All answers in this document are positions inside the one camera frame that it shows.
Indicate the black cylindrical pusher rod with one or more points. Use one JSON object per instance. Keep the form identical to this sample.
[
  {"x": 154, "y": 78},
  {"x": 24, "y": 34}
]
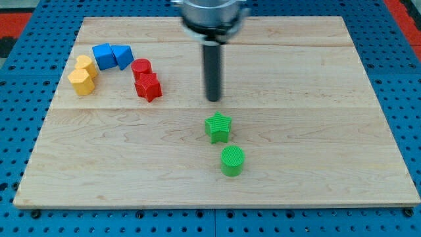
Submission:
[{"x": 212, "y": 70}]

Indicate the green star block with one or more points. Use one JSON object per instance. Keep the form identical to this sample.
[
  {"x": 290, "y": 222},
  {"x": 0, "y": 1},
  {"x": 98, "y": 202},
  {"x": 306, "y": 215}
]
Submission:
[{"x": 218, "y": 128}]

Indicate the red star block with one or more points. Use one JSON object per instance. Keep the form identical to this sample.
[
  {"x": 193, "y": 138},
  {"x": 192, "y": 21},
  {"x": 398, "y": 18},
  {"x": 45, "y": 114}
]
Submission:
[{"x": 148, "y": 86}]

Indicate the light wooden board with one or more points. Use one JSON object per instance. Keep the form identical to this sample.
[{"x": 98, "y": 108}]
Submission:
[{"x": 298, "y": 125}]

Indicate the red cylinder block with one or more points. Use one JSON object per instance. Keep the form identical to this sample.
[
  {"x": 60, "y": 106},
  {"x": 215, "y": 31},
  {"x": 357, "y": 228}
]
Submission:
[{"x": 141, "y": 66}]

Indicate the blue triangular block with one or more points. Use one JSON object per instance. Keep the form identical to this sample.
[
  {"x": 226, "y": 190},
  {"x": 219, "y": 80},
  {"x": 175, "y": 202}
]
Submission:
[{"x": 123, "y": 55}]

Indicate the green cylinder block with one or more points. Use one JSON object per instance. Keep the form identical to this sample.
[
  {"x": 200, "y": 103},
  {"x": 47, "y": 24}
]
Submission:
[{"x": 232, "y": 160}]

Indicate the blue cube block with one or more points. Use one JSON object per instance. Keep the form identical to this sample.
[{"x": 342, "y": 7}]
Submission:
[{"x": 104, "y": 56}]

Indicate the yellow heart block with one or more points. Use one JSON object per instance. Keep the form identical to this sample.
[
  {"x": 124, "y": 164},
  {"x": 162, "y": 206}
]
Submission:
[{"x": 86, "y": 63}]

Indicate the yellow hexagon block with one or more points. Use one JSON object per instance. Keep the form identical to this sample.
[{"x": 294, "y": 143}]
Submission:
[{"x": 81, "y": 81}]

